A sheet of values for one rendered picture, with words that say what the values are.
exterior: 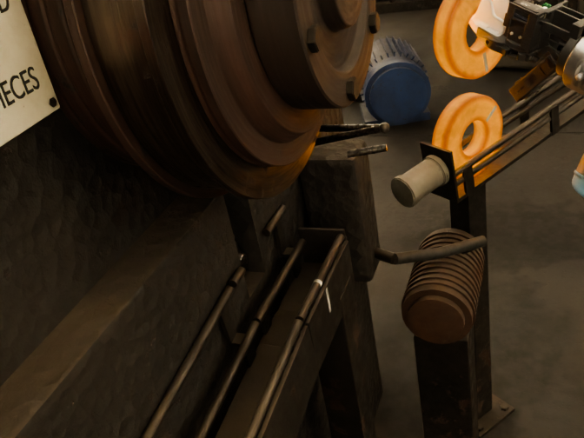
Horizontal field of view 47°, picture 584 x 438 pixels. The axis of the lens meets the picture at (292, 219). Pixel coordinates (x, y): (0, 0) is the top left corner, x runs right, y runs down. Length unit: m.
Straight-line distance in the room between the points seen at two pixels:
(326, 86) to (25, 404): 0.39
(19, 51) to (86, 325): 0.26
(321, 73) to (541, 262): 1.58
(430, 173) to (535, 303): 0.88
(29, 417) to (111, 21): 0.33
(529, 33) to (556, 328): 1.02
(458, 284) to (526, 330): 0.73
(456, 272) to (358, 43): 0.56
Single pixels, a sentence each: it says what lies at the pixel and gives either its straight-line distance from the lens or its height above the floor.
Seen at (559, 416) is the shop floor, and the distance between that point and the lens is 1.69.
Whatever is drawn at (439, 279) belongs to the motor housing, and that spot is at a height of 0.53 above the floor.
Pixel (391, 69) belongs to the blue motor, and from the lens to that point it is 2.88.
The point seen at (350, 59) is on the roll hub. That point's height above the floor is 1.01.
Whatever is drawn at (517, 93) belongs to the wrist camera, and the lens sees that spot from 1.14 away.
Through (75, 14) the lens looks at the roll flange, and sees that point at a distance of 0.58.
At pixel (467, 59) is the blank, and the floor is 0.87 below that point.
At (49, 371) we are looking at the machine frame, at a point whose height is 0.87.
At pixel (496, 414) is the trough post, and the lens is 1.67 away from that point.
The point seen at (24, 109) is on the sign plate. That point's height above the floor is 1.08.
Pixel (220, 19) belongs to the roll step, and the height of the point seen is 1.12.
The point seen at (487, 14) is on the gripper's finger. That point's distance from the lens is 1.13.
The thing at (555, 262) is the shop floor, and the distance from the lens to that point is 2.15.
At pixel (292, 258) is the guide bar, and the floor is 0.70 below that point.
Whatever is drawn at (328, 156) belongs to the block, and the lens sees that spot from 1.04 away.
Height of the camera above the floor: 1.24
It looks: 30 degrees down
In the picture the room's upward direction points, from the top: 11 degrees counter-clockwise
